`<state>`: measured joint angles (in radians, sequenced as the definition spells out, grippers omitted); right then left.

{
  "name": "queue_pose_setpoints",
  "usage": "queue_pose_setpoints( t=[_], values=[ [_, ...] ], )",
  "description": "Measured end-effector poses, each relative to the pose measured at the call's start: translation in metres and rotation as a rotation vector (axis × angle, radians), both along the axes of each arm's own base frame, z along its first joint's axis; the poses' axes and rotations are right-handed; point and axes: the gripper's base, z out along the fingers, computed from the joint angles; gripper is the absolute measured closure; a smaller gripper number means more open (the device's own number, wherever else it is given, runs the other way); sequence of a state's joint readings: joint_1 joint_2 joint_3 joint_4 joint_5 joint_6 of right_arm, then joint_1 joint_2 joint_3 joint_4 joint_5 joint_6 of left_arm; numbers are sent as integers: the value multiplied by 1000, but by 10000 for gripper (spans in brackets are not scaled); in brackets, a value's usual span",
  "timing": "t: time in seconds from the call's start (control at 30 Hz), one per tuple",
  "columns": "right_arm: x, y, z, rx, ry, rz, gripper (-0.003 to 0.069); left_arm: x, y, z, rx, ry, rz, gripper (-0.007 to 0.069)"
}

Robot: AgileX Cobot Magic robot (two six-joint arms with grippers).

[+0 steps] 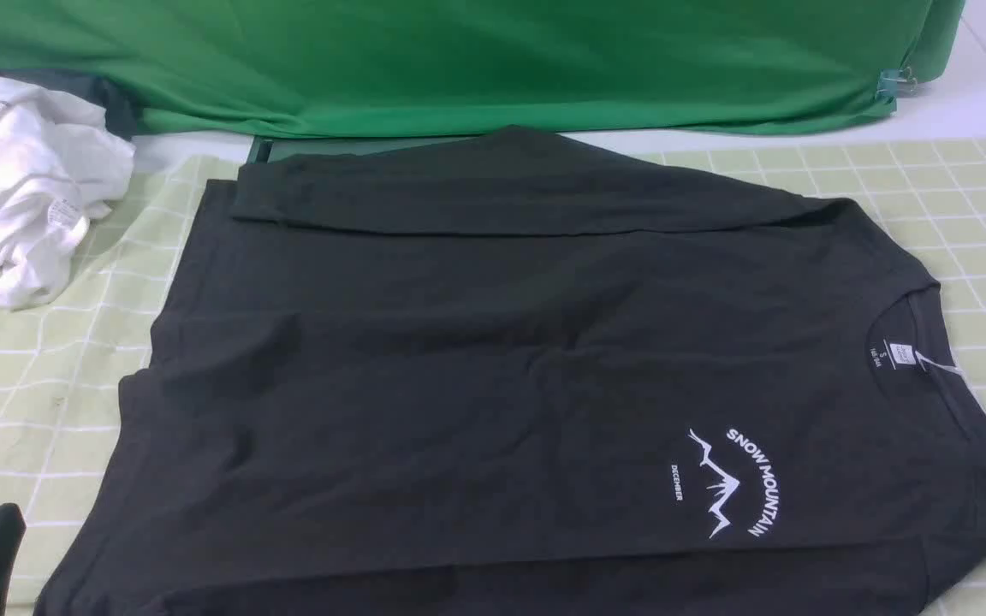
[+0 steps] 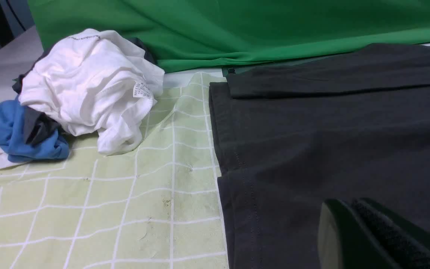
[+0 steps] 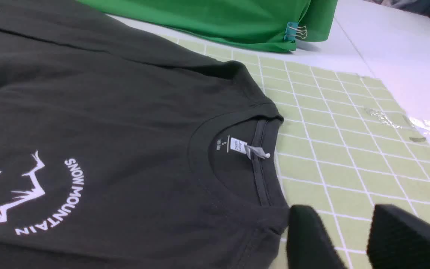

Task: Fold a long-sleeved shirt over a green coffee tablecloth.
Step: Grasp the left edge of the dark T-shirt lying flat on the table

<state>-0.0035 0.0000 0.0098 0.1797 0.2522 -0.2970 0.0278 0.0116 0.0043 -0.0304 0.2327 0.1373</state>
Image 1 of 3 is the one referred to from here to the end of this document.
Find dark garment behind white shirt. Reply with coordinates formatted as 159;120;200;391
0;68;140;141

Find green checkered table cloth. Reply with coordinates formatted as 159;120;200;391
0;133;986;615

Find dark gray long-sleeve shirt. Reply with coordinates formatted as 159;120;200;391
35;127;986;615

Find crumpled white shirt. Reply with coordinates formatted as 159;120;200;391
0;77;134;311

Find blue binder clip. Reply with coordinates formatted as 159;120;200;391
874;65;920;100

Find green backdrop cloth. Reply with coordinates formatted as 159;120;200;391
0;1;964;138

